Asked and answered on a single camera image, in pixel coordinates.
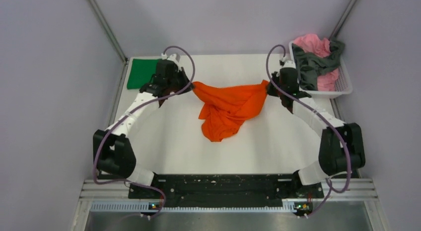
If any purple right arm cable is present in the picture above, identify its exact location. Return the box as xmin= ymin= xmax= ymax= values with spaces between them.
xmin=266 ymin=44 xmax=352 ymax=219

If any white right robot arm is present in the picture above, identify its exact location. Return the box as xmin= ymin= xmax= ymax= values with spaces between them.
xmin=267 ymin=68 xmax=366 ymax=197

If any dark grey t shirt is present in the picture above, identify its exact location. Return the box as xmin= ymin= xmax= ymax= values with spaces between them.
xmin=291 ymin=39 xmax=345 ymax=91

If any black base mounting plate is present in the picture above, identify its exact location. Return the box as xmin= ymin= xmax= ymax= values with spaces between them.
xmin=128 ymin=174 xmax=324 ymax=208

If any grey slotted cable duct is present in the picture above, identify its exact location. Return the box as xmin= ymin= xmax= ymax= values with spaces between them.
xmin=90 ymin=201 xmax=297 ymax=213

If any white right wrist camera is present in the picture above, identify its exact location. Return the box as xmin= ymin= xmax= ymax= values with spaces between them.
xmin=280 ymin=57 xmax=296 ymax=69

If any pink t shirt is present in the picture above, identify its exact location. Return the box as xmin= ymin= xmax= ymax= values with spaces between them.
xmin=293 ymin=34 xmax=339 ymax=91

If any orange t shirt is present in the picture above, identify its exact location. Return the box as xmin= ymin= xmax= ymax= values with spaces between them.
xmin=193 ymin=80 xmax=269 ymax=142

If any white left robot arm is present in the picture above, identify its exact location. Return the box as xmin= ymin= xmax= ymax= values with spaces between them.
xmin=93 ymin=54 xmax=192 ymax=198

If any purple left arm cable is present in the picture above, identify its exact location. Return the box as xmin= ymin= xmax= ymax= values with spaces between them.
xmin=92 ymin=46 xmax=196 ymax=220

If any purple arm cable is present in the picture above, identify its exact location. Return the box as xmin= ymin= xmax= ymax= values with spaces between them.
xmin=266 ymin=44 xmax=352 ymax=219
xmin=92 ymin=46 xmax=196 ymax=220

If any white plastic basket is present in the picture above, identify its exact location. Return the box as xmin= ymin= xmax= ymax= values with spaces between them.
xmin=288 ymin=41 xmax=352 ymax=99

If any folded green t shirt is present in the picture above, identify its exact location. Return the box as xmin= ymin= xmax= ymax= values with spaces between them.
xmin=127 ymin=59 xmax=158 ymax=90

